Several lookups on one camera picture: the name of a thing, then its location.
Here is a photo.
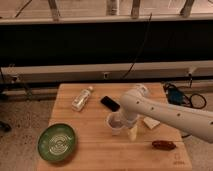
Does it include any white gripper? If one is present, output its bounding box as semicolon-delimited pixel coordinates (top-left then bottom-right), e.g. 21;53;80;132
118;111;140;141

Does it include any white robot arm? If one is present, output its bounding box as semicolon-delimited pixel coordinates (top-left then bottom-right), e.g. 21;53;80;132
119;84;213;143

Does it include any white sponge block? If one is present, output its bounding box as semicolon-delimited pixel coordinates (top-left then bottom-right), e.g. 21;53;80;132
143;117;160;129

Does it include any brown red pepper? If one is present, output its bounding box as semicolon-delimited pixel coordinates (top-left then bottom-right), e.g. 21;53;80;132
152;140;176;150

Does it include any black smartphone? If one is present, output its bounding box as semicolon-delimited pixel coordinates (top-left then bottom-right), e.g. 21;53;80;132
101;96;120;112

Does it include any blue box on floor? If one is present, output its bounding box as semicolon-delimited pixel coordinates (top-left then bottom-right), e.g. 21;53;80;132
168;89;183;105

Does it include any clear plastic bottle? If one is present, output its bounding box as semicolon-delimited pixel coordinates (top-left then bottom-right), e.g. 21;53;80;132
72;86;93;111

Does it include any green patterned bowl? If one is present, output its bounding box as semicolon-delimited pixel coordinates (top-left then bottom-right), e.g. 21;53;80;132
37;123;77;163

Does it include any black floor cable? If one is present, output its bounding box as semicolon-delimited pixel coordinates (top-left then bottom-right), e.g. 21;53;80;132
162;81;208;110

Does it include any black hanging cable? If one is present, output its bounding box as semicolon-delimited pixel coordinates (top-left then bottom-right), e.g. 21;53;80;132
119;12;154;80

